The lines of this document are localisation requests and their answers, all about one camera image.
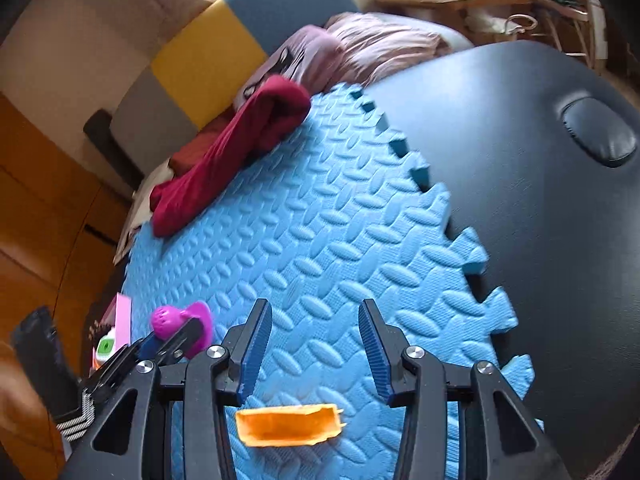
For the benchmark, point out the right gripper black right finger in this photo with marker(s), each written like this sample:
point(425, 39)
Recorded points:
point(383, 345)

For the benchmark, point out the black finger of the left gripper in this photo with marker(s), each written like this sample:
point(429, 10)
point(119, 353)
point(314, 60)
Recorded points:
point(185, 343)

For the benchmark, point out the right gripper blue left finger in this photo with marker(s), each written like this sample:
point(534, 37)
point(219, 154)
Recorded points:
point(249, 350)

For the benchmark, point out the magenta plastic suction toy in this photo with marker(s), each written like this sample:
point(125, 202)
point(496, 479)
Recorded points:
point(166, 320)

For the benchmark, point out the white green soap dispenser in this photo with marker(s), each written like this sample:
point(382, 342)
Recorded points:
point(104, 350)

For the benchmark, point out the orange plastic clip piece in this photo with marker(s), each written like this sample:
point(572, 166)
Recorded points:
point(289, 425)

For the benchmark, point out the person left hand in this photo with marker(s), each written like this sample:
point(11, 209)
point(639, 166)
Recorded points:
point(25, 425)

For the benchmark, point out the pink shallow cardboard box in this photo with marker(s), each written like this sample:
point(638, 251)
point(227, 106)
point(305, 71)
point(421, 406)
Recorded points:
point(115, 322)

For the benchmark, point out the beige folded cloth bag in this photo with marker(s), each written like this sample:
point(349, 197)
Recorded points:
point(140, 211)

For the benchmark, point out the blue foam puzzle mat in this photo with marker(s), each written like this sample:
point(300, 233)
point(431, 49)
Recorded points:
point(340, 212)

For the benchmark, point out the wooden wardrobe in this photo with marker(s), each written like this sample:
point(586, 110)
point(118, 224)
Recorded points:
point(59, 226)

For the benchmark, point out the black rolled mat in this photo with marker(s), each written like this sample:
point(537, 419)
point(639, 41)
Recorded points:
point(98, 131)

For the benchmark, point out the dark red blanket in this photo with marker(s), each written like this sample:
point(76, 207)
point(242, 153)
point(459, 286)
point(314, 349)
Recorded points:
point(275, 110)

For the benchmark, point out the grey yellow blue headboard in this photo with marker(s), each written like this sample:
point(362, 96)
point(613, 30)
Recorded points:
point(197, 74)

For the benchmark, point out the purple cat pillow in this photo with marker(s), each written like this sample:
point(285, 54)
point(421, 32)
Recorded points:
point(310, 57)

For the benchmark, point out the pink striped duvet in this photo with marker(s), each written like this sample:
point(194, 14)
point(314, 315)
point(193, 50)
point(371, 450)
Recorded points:
point(378, 45)

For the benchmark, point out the wooden desk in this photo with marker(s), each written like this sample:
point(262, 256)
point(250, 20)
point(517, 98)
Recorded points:
point(450, 13)

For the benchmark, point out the folding chair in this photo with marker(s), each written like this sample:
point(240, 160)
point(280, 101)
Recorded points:
point(568, 24)

